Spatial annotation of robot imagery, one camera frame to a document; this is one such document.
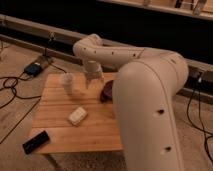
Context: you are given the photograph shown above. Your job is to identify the black floor cable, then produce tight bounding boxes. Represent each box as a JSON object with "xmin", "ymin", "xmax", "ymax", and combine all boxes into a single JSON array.
[{"xmin": 0, "ymin": 75, "xmax": 42, "ymax": 145}]

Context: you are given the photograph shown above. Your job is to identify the clear plastic cup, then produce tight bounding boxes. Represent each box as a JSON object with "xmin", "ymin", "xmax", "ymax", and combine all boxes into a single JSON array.
[{"xmin": 60, "ymin": 73, "xmax": 75, "ymax": 94}]

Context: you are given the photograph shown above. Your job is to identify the dark red bowl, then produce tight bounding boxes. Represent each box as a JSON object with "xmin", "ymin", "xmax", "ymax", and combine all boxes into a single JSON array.
[{"xmin": 100, "ymin": 80, "xmax": 114, "ymax": 103}]

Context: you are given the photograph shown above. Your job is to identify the long wooden rail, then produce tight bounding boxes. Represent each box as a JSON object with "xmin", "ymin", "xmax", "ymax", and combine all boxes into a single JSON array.
[{"xmin": 0, "ymin": 14, "xmax": 213, "ymax": 83}]

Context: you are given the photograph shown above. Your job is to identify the wooden table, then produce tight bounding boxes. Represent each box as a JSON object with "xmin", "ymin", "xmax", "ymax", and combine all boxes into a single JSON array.
[{"xmin": 29, "ymin": 73, "xmax": 122, "ymax": 154}]

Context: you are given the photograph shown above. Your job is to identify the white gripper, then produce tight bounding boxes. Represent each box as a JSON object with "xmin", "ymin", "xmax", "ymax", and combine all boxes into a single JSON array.
[{"xmin": 83, "ymin": 61, "xmax": 105, "ymax": 89}]

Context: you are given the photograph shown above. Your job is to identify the black hanging cable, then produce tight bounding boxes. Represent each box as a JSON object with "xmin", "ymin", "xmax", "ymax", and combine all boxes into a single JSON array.
[{"xmin": 186, "ymin": 74, "xmax": 213, "ymax": 164}]

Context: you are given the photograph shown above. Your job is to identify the black remote control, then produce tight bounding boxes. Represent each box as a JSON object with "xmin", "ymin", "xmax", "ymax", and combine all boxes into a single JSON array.
[{"xmin": 22, "ymin": 131, "xmax": 50, "ymax": 154}]

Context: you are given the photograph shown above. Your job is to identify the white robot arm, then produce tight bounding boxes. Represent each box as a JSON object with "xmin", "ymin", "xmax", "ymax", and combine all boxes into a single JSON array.
[{"xmin": 73, "ymin": 34, "xmax": 189, "ymax": 171}]

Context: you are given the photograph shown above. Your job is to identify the white toy car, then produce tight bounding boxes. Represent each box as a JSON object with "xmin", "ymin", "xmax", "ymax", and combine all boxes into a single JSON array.
[{"xmin": 68, "ymin": 107, "xmax": 87, "ymax": 126}]

